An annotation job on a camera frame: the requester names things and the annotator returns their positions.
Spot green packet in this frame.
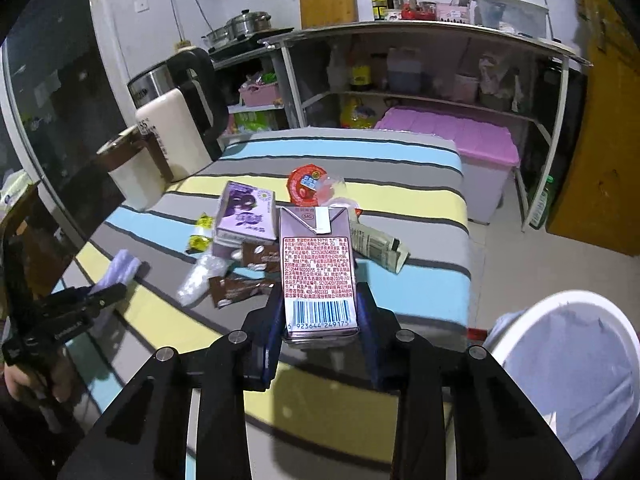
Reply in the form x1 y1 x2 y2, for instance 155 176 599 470
232 109 274 134

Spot paper wrapper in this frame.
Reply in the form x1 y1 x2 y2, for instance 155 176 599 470
348 219 409 274

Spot clear plastic wrapper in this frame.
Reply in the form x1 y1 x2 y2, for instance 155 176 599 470
175 253 229 307

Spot soy sauce bottle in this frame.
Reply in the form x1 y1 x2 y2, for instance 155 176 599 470
348 40 374 92

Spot yellow wooden door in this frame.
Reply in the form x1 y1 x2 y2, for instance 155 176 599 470
544 0 640 257

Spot small steel pot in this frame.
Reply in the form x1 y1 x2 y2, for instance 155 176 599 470
201 27 234 49

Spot pink milk carton with barcode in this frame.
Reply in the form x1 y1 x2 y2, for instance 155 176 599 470
277 205 362 347

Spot clear plastic storage box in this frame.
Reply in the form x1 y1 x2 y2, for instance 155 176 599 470
470 0 549 39

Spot white and black electric kettle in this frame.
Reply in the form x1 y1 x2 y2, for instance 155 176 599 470
126 47 231 182

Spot red lidded jelly cup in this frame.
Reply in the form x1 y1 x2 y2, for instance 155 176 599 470
287 163 347 202

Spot red jar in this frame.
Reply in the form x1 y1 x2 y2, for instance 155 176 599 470
400 2 437 22

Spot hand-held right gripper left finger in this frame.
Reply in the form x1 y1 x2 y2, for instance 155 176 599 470
57 285 287 480

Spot yellow cooking oil bottle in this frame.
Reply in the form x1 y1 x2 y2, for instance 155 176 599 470
339 95 379 130

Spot white plastic jug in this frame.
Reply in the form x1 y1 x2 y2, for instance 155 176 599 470
387 47 421 92

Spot small white rack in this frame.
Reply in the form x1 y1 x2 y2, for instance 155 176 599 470
210 44 292 137

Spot crumpled plastic bags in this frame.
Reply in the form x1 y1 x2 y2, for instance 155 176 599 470
477 52 524 112

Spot purple cloth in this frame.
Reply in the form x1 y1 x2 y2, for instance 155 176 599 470
96 249 144 297

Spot brown sachet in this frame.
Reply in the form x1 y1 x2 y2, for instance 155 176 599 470
241 241 282 274
208 276 276 309

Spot green plastic bottle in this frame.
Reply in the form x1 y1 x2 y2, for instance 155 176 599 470
528 174 556 229

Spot white cup with brown lid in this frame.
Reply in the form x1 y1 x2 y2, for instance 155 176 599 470
96 126 174 212

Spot tissue pack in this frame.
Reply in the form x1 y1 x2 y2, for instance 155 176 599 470
0 169 34 212

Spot white round trash bin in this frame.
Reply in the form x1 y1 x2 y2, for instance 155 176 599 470
481 292 640 480

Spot pink basket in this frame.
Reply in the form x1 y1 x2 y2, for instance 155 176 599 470
238 82 281 109

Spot yellow snack wrapper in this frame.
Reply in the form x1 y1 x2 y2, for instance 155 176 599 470
187 213 212 256

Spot black induction cooker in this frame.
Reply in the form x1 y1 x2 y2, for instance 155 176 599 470
207 27 296 57

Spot large steel steamer pot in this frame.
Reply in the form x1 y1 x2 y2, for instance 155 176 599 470
224 8 274 39

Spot person's left hand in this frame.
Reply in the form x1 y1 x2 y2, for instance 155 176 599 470
4 355 72 403

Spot dark glass cabinet door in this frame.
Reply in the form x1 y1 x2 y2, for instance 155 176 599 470
0 0 132 243

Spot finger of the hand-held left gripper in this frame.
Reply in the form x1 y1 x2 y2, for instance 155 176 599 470
70 304 105 333
42 282 129 317

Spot storage box with pink lid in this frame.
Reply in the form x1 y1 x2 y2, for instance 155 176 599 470
374 107 521 227

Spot purple printed drink carton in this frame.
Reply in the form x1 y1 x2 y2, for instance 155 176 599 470
212 181 278 247

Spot white metal shelf unit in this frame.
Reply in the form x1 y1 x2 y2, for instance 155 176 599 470
257 20 594 234

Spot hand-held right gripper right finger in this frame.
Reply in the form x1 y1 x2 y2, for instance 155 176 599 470
356 284 583 480

